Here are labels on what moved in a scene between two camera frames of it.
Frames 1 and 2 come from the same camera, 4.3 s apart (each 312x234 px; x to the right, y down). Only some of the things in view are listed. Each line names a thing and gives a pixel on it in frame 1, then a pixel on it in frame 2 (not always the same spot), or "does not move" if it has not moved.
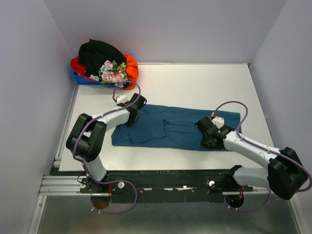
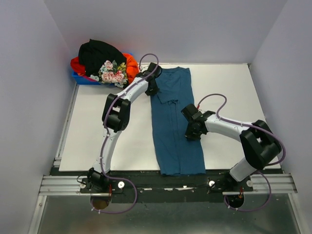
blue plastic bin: x=78 y=79 does not move
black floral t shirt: x=105 y=61 does not move
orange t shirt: x=131 y=68 does not move
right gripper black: x=204 y=144 → x=190 y=136
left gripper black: x=129 y=124 → x=153 y=91
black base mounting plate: x=167 y=185 does not move
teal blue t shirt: x=157 y=126 → x=179 y=155
